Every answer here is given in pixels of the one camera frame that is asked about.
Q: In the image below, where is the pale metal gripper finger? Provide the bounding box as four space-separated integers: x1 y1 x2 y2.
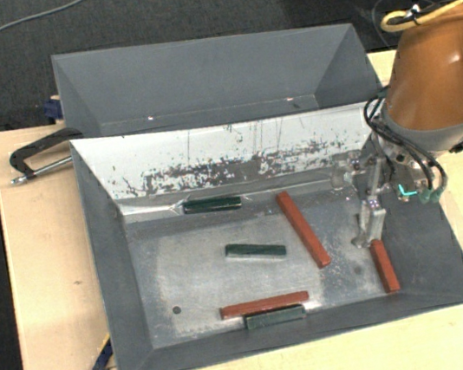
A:
326 149 367 192
344 196 393 251

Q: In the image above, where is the red-brown flat block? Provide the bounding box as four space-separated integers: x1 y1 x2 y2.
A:
368 237 403 296
274 185 333 276
218 289 312 321

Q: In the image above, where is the dark green flat block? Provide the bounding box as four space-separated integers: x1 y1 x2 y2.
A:
180 191 245 220
223 234 290 270
244 303 309 332

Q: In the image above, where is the grey metal bin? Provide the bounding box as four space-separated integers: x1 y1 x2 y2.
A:
50 0 463 370

